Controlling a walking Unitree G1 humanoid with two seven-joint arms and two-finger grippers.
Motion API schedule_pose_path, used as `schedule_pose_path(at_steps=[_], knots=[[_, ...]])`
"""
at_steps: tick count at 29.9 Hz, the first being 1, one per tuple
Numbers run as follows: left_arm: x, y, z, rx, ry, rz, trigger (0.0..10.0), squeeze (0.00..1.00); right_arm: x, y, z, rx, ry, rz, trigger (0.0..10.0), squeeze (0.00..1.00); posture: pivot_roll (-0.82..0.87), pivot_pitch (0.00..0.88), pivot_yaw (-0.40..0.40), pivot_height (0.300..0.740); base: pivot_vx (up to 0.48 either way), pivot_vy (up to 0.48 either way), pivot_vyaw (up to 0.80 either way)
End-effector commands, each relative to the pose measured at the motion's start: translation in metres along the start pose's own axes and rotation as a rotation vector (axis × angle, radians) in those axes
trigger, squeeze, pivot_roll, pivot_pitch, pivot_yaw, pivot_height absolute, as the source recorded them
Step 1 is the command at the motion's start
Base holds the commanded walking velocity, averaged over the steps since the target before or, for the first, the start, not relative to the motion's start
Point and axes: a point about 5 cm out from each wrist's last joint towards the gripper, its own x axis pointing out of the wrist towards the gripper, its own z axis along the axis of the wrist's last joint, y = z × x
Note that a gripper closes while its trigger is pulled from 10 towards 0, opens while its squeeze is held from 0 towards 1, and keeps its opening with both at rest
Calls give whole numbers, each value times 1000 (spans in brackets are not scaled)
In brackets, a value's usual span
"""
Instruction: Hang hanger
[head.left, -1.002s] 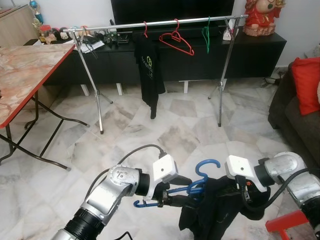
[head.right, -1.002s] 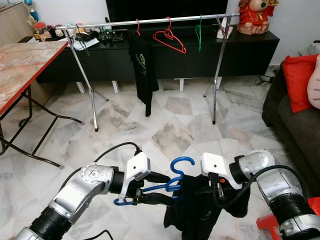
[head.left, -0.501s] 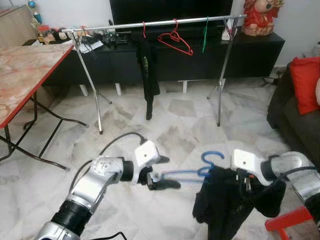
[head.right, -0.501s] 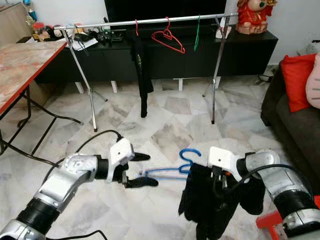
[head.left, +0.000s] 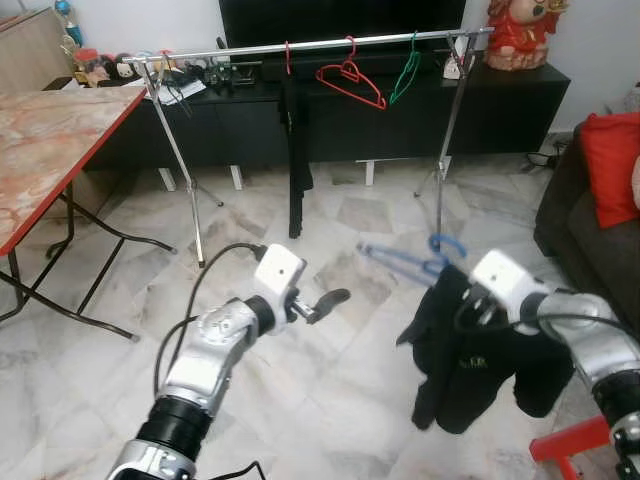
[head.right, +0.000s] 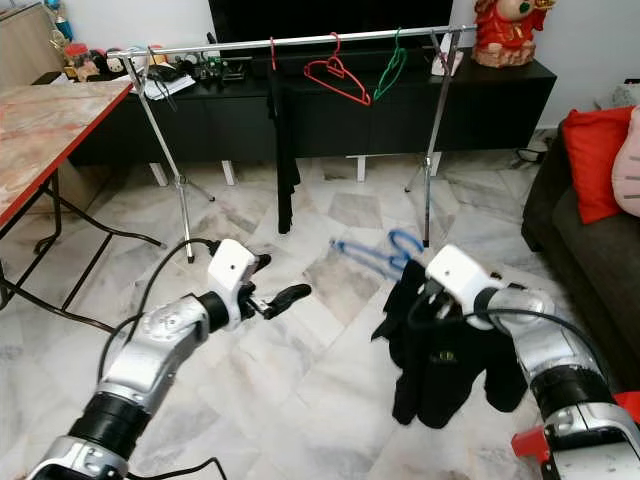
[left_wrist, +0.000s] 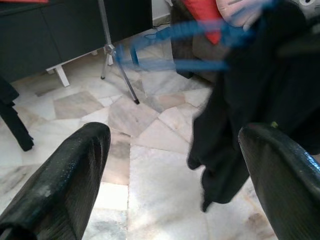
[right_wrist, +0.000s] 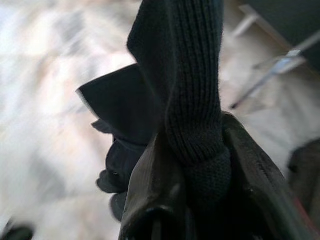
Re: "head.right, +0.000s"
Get red fortune figurine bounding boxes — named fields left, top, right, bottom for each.
left=473, top=0, right=556, bottom=69

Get wooden cabinet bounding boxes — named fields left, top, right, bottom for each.
left=0, top=3, right=66, bottom=89

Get black flat television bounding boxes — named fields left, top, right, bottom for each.
left=208, top=0, right=454, bottom=46

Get red cushion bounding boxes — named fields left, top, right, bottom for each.
left=560, top=105, right=636, bottom=224

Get silver metal clothes rack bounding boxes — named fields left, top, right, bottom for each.
left=115, top=25, right=479, bottom=263

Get blue plastic hanger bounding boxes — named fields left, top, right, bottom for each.
left=330, top=228, right=424, bottom=279

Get red plastic stool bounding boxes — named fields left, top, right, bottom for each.
left=510, top=390, right=640, bottom=463

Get black television console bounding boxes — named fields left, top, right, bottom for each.
left=60, top=58, right=558, bottom=186

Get black power adapter cable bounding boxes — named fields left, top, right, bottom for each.
left=508, top=138, right=546, bottom=169

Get small white pink box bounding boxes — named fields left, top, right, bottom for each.
left=432, top=45, right=461, bottom=78

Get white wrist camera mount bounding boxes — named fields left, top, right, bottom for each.
left=425, top=245, right=506, bottom=319
left=208, top=240, right=261, bottom=326

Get thin black strap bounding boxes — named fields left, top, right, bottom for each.
left=148, top=66, right=183, bottom=113

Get black shirt green logo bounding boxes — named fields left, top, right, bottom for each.
left=268, top=70, right=303, bottom=234

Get gold blue trophy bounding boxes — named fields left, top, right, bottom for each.
left=45, top=0, right=73, bottom=49

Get green plastic hanger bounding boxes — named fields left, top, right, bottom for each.
left=372, top=28, right=408, bottom=101

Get black knit garment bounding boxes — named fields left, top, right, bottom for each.
left=372, top=258, right=529, bottom=429

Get dark grey fabric sofa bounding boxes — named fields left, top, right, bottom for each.
left=520, top=130, right=640, bottom=336

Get marble folding table red edge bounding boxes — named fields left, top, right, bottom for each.
left=0, top=80, right=166, bottom=333

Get green electronics boards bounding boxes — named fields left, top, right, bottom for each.
left=195, top=50, right=251, bottom=81

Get white paper sheets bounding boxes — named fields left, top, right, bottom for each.
left=140, top=72, right=196, bottom=99

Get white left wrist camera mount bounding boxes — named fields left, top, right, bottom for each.
left=208, top=240, right=261, bottom=326

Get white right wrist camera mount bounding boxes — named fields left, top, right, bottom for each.
left=425, top=245, right=506, bottom=319

